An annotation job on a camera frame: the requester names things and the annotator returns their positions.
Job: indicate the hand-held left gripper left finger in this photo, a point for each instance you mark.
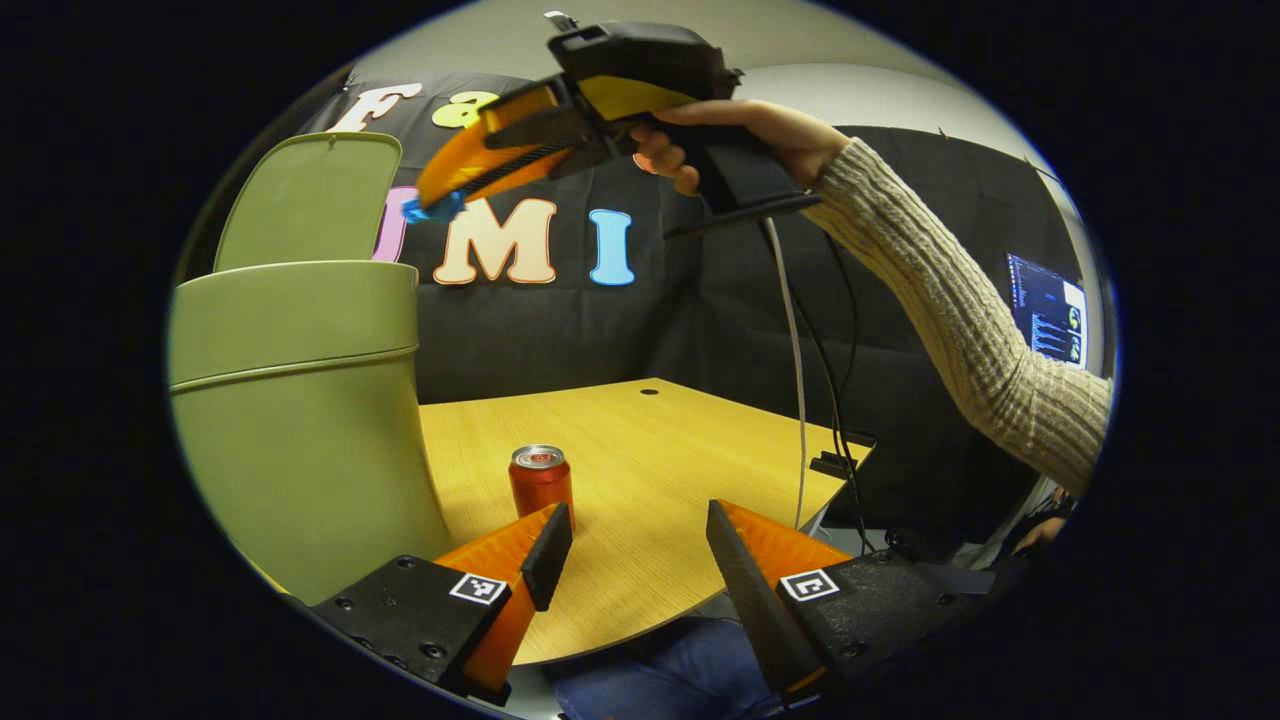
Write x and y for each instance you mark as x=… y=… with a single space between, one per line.
x=548 y=560

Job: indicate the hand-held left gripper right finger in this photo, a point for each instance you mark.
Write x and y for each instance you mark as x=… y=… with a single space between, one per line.
x=755 y=590

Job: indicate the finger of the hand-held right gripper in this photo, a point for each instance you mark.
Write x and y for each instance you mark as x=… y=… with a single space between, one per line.
x=460 y=170
x=530 y=120

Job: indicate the blue paper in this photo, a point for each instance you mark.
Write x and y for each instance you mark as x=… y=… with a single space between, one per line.
x=435 y=208

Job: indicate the red pop can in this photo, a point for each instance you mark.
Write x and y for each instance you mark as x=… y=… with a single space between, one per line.
x=540 y=485

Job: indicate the green desktop garbage bin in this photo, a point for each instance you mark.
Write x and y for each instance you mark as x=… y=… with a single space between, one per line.
x=290 y=430

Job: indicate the person's blue trouser leg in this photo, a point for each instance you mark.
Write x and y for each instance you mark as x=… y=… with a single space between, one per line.
x=660 y=670

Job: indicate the small black flat object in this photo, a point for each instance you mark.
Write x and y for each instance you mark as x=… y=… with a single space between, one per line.
x=830 y=465

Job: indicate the computer monitor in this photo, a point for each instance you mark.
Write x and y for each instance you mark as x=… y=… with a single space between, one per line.
x=1050 y=310

